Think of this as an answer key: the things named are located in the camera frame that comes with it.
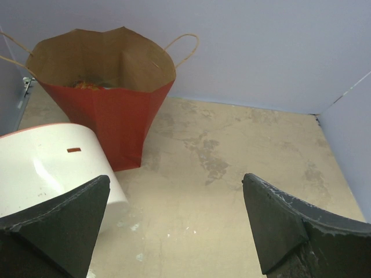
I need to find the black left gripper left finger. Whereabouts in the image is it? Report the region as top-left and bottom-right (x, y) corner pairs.
(1, 175), (110, 277)

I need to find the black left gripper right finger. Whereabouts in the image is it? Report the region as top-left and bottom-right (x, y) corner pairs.
(242, 174), (370, 278)

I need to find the red paper bag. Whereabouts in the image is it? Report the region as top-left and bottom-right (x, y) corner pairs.
(23, 27), (177, 171)

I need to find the red cookie snack bag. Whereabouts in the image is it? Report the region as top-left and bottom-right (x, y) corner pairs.
(70, 79), (110, 90)

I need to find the white cylindrical container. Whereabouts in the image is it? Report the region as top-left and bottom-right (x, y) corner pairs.
(1, 123), (129, 232)

